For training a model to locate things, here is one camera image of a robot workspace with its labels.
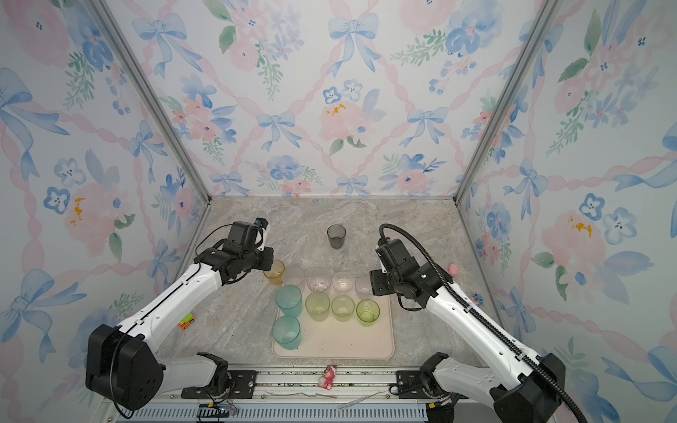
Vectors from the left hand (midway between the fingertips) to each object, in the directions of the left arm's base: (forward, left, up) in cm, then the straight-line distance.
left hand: (270, 251), depth 84 cm
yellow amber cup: (0, +1, -14) cm, 14 cm away
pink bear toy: (-34, -19, -13) cm, 41 cm away
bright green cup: (-14, -31, -14) cm, 37 cm away
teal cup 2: (-11, -6, -12) cm, 17 cm away
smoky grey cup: (+18, -20, -14) cm, 31 cm away
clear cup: (-4, -23, -14) cm, 27 cm away
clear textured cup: (-4, -7, -7) cm, 11 cm away
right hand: (-9, -34, +1) cm, 35 cm away
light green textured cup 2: (-12, -23, -14) cm, 30 cm away
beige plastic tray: (-22, -21, -16) cm, 34 cm away
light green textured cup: (-12, -15, -13) cm, 23 cm away
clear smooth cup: (-5, -15, -9) cm, 19 cm away
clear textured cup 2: (-5, -30, -15) cm, 34 cm away
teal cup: (-21, -6, -12) cm, 25 cm away
